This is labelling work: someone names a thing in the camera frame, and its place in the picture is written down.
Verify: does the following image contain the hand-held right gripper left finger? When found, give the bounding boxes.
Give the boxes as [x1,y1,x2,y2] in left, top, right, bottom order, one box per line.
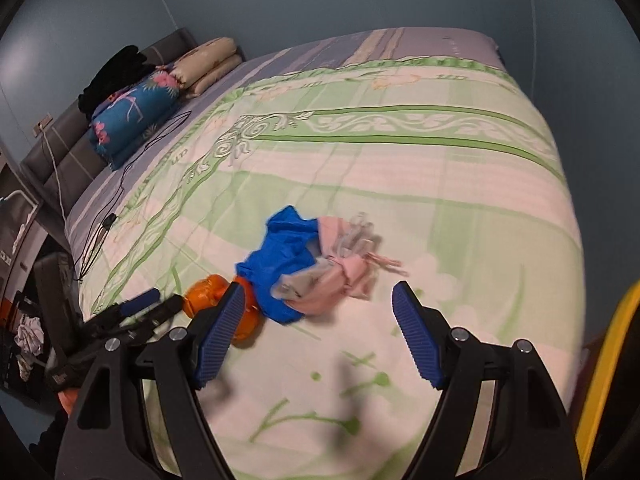
[55,282,249,480]

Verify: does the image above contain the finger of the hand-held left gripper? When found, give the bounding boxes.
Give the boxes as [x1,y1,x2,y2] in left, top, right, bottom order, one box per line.
[102,287,162,326]
[127,294,185,338]

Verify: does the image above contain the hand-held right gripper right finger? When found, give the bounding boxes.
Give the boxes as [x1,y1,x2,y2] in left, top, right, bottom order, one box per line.
[391,281,583,480]

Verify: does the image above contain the yellow plastic bin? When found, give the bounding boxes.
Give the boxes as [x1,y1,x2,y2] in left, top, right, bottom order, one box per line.
[575,280,640,480]

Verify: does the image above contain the person's left forearm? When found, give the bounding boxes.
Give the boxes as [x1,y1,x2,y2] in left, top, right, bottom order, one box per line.
[27,407,68,480]

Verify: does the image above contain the white crumpled clothes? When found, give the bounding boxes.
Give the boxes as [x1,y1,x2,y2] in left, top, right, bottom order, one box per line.
[14,316,48,386]

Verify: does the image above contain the black chair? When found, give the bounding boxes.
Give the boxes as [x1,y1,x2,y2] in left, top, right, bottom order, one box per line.
[32,252,86,361]

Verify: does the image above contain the pink grey crumpled cloth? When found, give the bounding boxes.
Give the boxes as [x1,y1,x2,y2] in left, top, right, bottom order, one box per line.
[270,214,406,318]

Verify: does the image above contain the blue plastic bag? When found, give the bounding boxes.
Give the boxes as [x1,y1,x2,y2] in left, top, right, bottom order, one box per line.
[235,205,321,325]

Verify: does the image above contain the dark cabinet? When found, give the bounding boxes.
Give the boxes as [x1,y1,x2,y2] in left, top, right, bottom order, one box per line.
[0,150,46,281]

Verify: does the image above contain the dark grey bed headboard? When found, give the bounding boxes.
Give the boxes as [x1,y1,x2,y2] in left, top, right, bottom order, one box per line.
[20,27,201,206]

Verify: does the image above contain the green white printed blanket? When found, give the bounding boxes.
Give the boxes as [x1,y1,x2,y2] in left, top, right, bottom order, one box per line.
[80,55,586,480]

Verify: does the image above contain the black clothing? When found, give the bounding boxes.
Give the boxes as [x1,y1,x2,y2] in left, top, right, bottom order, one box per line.
[77,45,158,116]

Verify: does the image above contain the beige folded pillows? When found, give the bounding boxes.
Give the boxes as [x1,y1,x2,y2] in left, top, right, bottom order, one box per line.
[169,37,246,99]

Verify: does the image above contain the black cable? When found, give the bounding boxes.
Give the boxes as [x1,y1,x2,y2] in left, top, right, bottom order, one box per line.
[75,110,193,283]

